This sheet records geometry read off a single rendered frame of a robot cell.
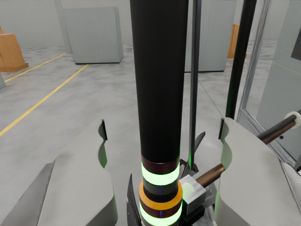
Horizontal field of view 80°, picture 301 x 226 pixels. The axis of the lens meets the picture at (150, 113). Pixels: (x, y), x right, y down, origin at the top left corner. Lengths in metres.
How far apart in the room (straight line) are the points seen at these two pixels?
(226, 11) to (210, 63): 1.41
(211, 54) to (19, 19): 11.95
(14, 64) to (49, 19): 6.04
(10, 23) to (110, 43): 8.81
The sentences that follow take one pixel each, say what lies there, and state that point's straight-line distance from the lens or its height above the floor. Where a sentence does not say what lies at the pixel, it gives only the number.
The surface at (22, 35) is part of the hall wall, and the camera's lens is 14.90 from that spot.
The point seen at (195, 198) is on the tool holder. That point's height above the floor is 1.55.
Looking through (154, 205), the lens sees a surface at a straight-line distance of 0.18.
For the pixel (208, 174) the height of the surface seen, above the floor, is 1.55.
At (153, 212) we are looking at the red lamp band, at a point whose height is 1.57.
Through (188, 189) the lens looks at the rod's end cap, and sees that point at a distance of 0.23.
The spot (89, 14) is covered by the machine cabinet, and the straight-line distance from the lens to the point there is 7.57.
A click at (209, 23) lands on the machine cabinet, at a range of 5.91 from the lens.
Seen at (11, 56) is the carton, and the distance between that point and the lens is 8.42.
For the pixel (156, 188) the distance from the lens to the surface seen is 0.17.
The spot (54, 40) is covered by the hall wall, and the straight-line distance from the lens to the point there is 13.94.
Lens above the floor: 1.73
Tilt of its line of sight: 29 degrees down
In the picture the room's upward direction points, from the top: 2 degrees counter-clockwise
